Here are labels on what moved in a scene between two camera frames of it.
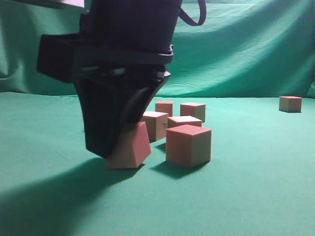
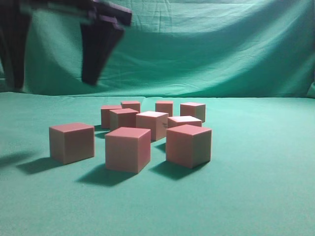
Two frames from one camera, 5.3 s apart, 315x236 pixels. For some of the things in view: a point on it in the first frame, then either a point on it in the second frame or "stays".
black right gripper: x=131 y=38 -> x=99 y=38
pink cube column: x=189 y=145 stays
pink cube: x=196 y=109 stays
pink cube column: x=180 y=121 stays
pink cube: x=165 y=106 stays
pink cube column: x=290 y=103 -> x=71 y=143
